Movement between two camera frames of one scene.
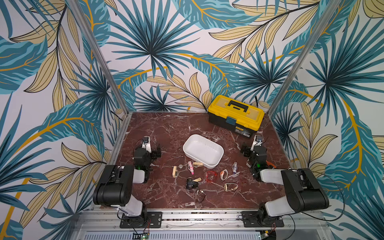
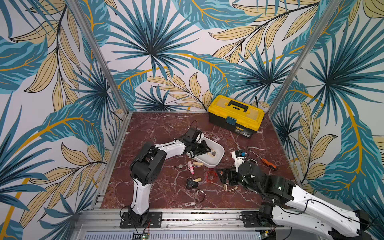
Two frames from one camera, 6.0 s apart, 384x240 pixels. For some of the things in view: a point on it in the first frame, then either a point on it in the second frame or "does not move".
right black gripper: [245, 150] -> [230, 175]
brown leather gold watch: [199, 196] does not move
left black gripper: [153, 153] -> [204, 149]
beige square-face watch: [225, 188] does not move
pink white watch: [190, 166] does not move
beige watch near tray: [197, 164] does not move
